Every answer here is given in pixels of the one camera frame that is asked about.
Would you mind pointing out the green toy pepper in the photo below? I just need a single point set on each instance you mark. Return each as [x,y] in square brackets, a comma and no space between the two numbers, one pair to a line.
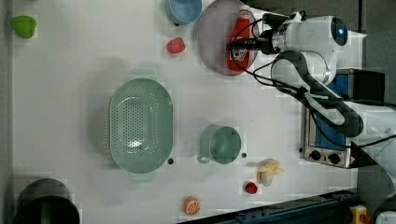
[24,26]

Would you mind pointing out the toy orange slice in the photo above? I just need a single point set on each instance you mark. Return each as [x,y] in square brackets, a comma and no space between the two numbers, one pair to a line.
[191,206]

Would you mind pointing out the black toaster oven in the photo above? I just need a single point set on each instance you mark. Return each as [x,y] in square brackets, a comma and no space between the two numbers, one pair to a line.
[326,143]

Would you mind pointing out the black cylinder post lower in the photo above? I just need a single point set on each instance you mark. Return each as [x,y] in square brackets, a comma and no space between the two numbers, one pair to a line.
[46,201]

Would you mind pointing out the small red toy fruit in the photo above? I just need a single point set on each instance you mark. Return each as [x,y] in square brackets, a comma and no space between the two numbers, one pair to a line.
[251,188]

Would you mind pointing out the grey round plate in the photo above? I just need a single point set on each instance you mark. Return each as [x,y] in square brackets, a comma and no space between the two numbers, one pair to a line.
[214,31]

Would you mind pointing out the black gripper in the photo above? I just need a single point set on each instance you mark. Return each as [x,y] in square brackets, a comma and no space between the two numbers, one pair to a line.
[272,39]

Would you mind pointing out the toy strawberry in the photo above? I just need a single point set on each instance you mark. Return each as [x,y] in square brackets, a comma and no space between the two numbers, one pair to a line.
[175,45]

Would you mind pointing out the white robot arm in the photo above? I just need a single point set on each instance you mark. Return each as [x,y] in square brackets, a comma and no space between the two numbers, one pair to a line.
[307,51]

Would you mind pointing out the red felt ketchup bottle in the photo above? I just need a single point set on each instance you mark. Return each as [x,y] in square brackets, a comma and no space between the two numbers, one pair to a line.
[238,59]

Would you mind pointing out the black aluminium rail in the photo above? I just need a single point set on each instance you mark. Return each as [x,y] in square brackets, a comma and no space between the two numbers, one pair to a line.
[328,208]

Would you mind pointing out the green mug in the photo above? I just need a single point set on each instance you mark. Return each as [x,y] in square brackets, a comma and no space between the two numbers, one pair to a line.
[221,144]

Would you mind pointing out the green perforated colander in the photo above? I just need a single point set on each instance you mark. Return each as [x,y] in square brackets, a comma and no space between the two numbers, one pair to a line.
[140,125]

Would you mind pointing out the toy peeled banana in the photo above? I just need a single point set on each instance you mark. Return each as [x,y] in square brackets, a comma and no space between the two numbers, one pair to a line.
[267,171]

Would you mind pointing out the blue cup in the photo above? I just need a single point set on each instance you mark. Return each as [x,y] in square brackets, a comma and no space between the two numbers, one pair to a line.
[181,12]

